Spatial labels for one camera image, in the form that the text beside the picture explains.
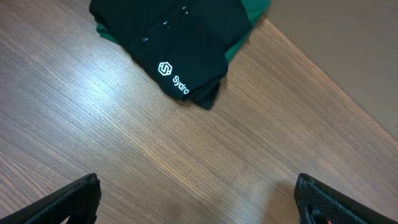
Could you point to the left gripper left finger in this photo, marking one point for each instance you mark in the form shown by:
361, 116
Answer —
75, 203

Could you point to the green folded shirt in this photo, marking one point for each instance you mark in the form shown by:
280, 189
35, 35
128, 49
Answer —
255, 9

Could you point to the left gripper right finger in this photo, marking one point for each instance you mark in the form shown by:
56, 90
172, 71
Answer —
318, 203

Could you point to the black folded polo shirt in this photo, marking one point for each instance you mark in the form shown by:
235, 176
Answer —
181, 44

